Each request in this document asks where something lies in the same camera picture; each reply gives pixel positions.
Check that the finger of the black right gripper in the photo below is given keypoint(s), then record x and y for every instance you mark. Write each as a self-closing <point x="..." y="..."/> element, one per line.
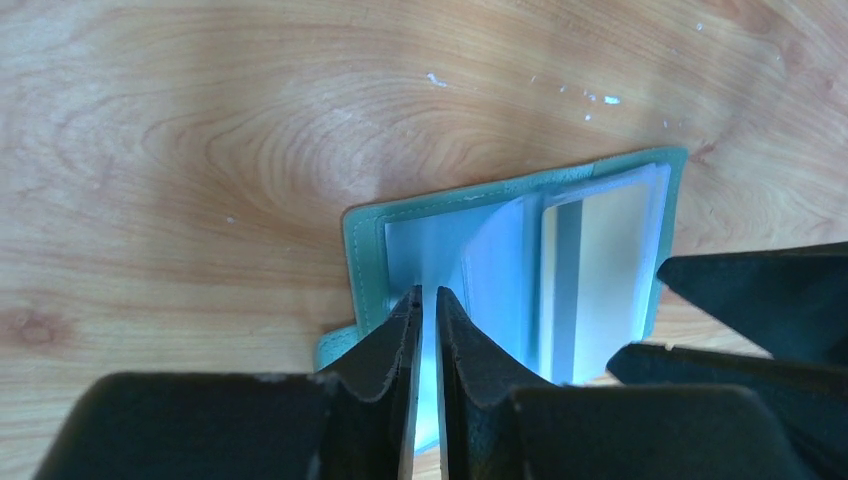
<point x="810" y="400"/>
<point x="792" y="302"/>

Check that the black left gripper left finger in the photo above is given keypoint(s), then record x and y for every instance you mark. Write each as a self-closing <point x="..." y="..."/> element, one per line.
<point x="353" y="419"/>

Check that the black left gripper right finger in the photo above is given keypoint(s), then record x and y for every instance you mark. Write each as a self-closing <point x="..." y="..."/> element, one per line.
<point x="499" y="420"/>

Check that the teal card holder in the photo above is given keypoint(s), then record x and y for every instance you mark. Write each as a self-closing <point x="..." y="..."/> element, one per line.
<point x="484" y="242"/>

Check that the tan credit card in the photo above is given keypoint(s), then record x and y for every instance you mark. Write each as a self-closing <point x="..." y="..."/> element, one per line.
<point x="591" y="280"/>

